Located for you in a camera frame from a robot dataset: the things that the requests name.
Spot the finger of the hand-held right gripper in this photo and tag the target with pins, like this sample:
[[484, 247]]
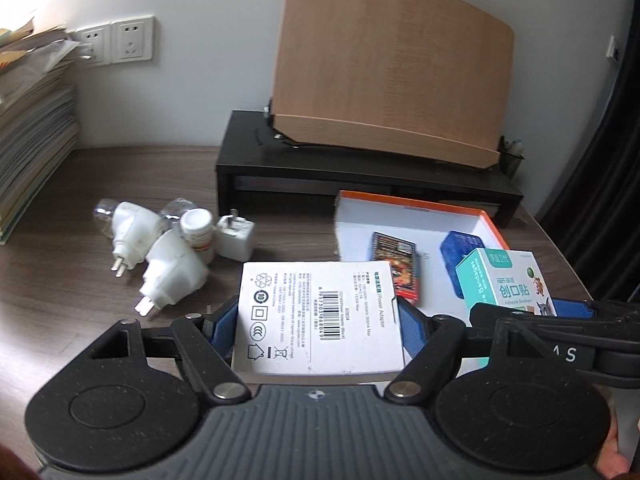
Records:
[[482, 317], [570, 307]]

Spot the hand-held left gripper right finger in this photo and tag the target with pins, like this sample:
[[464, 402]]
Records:
[[412, 327]]

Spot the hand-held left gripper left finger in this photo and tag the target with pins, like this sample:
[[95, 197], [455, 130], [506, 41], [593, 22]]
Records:
[[225, 327]]

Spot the teal and white bandage box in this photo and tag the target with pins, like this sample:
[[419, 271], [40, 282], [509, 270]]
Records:
[[510, 280]]

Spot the white plug-in mosquito repeller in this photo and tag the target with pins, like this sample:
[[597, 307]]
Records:
[[132, 230], [175, 270]]

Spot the white charger plug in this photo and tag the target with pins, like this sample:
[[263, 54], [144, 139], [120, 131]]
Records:
[[235, 240]]

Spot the white power adapter box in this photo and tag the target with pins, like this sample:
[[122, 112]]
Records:
[[320, 320]]

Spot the orange and white cardboard box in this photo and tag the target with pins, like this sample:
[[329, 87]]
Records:
[[400, 220]]

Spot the person's right hand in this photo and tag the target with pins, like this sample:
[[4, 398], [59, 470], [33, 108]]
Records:
[[611, 462]]

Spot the blue plastic box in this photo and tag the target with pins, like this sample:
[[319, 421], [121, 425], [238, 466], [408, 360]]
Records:
[[455, 255]]

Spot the white pill bottle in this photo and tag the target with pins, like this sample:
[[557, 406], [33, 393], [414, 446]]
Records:
[[197, 232]]

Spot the dark curtain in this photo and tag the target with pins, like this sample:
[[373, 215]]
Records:
[[600, 185]]

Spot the black mesh pen holder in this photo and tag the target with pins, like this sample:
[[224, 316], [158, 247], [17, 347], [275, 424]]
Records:
[[512, 160]]

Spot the black monitor stand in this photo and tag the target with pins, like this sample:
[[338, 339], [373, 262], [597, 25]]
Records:
[[250, 160]]

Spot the wooden book stand board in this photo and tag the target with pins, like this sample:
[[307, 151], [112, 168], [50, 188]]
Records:
[[390, 60]]

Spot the stack of books and papers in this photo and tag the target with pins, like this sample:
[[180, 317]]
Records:
[[30, 135]]

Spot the small white wall plate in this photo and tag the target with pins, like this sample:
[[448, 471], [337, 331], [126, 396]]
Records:
[[613, 49]]

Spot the white wall socket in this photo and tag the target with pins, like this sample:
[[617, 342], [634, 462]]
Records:
[[132, 40], [92, 45]]

